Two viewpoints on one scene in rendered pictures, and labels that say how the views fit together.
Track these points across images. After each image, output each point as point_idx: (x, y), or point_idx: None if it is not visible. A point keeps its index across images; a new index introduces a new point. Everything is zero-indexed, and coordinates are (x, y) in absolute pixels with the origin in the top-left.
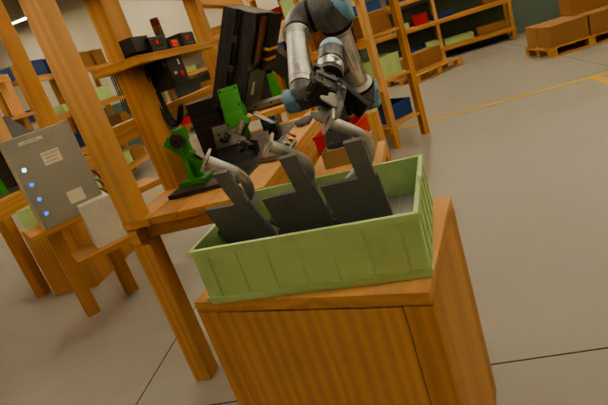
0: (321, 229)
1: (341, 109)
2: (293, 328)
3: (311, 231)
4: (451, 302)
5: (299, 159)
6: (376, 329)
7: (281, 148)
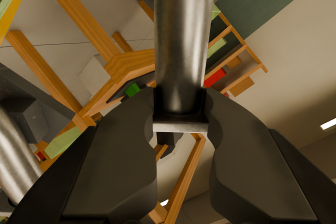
0: None
1: (236, 103)
2: None
3: None
4: None
5: (34, 106)
6: None
7: (38, 163)
